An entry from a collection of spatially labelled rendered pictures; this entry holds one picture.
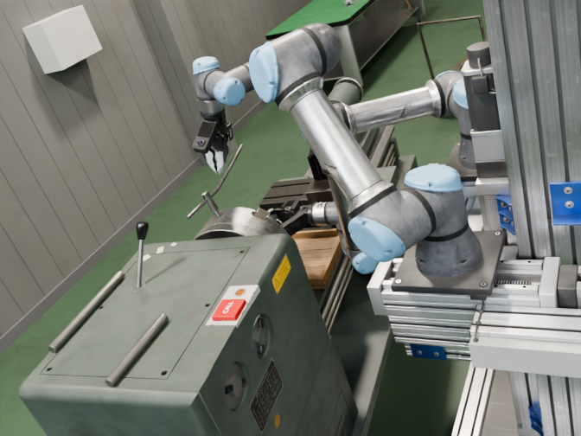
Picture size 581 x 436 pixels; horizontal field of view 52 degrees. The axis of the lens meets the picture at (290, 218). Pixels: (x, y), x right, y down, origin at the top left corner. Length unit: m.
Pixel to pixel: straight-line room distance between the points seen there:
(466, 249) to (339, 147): 0.37
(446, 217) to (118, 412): 0.79
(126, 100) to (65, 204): 1.07
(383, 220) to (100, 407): 0.69
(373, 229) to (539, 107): 0.43
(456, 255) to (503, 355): 0.23
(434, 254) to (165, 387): 0.64
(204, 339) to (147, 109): 4.18
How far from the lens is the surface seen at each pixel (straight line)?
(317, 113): 1.28
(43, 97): 4.65
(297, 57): 1.31
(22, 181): 4.47
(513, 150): 1.42
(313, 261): 2.08
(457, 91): 1.75
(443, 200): 1.31
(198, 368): 1.23
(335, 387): 1.82
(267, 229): 1.74
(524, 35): 1.32
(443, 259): 1.38
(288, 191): 2.41
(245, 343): 1.33
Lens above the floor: 2.00
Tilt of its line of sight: 28 degrees down
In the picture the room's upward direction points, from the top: 19 degrees counter-clockwise
